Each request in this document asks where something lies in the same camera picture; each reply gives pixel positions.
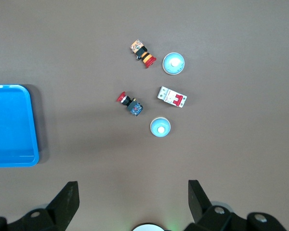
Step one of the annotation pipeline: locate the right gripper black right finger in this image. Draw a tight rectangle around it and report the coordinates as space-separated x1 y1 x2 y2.
183 180 286 231

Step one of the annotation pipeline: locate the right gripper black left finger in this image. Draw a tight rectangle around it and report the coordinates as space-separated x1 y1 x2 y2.
0 181 80 231

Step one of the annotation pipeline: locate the light blue call bell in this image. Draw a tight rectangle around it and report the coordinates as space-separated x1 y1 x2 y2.
162 52 185 76
149 117 171 138

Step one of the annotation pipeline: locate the brown table cover mat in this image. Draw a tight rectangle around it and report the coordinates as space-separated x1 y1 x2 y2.
0 0 289 231

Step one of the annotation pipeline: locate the blue plastic tray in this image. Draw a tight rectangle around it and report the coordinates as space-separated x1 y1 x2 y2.
0 84 40 168

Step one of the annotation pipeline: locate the white red circuit breaker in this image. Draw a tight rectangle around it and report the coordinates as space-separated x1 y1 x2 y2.
157 86 187 109

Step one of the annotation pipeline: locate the red emergency stop button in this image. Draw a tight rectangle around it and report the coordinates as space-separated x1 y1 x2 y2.
117 91 144 118

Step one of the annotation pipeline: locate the orange-collared red emergency button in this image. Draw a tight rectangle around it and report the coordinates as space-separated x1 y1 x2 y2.
130 39 157 69

